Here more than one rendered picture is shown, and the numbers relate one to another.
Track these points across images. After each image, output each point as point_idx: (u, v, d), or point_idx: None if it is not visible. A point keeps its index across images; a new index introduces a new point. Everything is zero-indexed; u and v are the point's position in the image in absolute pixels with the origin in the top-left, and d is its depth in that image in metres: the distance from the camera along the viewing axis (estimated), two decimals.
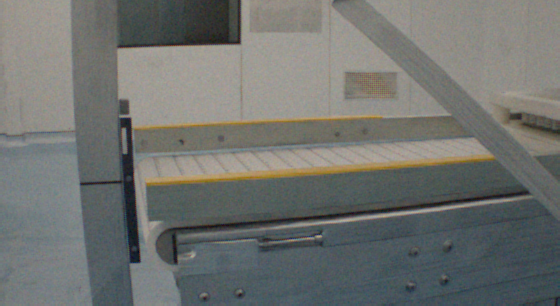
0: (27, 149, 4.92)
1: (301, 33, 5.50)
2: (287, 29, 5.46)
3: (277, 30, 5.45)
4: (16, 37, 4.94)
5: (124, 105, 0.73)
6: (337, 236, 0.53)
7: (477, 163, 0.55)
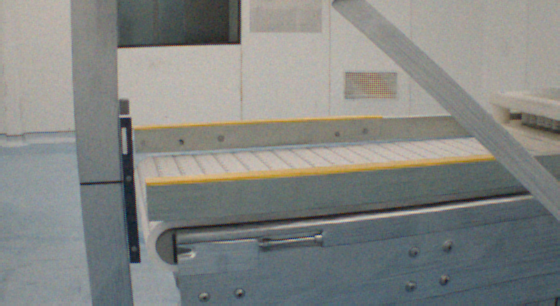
0: (27, 149, 4.92)
1: (301, 33, 5.50)
2: (287, 29, 5.46)
3: (277, 30, 5.45)
4: (16, 37, 4.94)
5: (124, 105, 0.73)
6: (337, 236, 0.53)
7: (477, 163, 0.55)
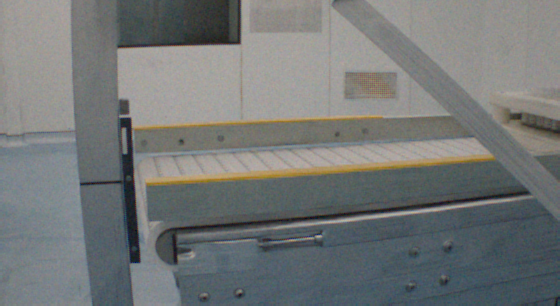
0: (27, 149, 4.92)
1: (301, 33, 5.50)
2: (287, 29, 5.46)
3: (277, 30, 5.45)
4: (16, 37, 4.94)
5: (124, 105, 0.73)
6: (337, 236, 0.53)
7: (477, 163, 0.55)
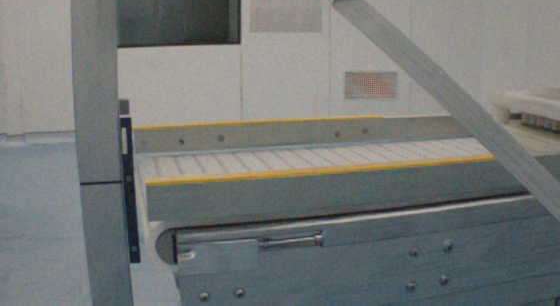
0: (27, 149, 4.92)
1: (301, 33, 5.50)
2: (287, 29, 5.46)
3: (277, 30, 5.45)
4: (16, 37, 4.94)
5: (124, 105, 0.73)
6: (337, 236, 0.53)
7: (477, 163, 0.55)
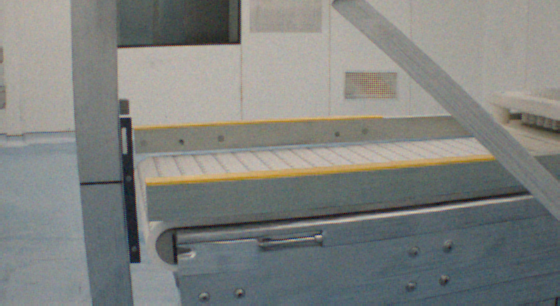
0: (27, 149, 4.92)
1: (301, 33, 5.50)
2: (287, 29, 5.46)
3: (277, 30, 5.45)
4: (16, 37, 4.94)
5: (124, 105, 0.73)
6: (337, 236, 0.53)
7: (477, 163, 0.55)
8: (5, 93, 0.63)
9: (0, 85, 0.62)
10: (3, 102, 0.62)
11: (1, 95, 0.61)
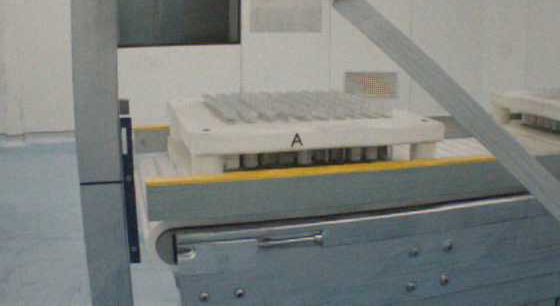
0: (27, 149, 4.92)
1: (301, 33, 5.50)
2: (287, 29, 5.46)
3: (277, 30, 5.45)
4: (16, 37, 4.94)
5: (124, 105, 0.73)
6: (337, 236, 0.53)
7: (477, 163, 0.55)
8: None
9: None
10: None
11: None
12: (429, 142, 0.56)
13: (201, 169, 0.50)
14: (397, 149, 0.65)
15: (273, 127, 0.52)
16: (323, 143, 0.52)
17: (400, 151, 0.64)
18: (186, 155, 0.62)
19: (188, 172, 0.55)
